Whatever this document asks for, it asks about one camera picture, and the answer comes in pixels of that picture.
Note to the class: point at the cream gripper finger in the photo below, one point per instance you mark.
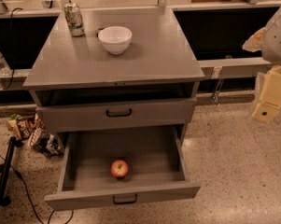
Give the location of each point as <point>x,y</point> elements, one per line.
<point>253,44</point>
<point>268,103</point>

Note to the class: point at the red apple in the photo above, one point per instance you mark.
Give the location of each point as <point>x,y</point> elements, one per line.
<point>119,168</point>

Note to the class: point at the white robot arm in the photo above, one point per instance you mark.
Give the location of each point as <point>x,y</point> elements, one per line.
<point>268,41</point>

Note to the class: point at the closed grey upper drawer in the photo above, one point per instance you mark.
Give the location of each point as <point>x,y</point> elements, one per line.
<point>72,118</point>

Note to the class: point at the grey drawer cabinet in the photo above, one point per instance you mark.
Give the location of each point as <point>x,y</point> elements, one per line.
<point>158,64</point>

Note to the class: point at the open grey bottom drawer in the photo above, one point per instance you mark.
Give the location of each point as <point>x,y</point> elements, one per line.
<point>157,170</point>

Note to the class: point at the white ceramic bowl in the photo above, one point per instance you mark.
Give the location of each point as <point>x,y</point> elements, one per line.
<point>115,39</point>

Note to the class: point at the green soda can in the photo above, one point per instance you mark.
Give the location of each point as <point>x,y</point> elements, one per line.
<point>74,19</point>

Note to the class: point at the checkered snack bag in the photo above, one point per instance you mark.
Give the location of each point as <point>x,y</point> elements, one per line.
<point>43,141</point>

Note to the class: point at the brown snack bag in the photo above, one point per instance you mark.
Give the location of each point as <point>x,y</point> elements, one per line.
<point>22,127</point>

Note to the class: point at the clear plastic bottle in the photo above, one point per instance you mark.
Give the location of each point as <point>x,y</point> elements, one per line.
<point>5,70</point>

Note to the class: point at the black stand leg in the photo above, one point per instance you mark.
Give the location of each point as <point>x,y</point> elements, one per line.
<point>4,172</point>

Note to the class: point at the grey metal rail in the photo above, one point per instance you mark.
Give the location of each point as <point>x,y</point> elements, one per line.
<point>234,67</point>

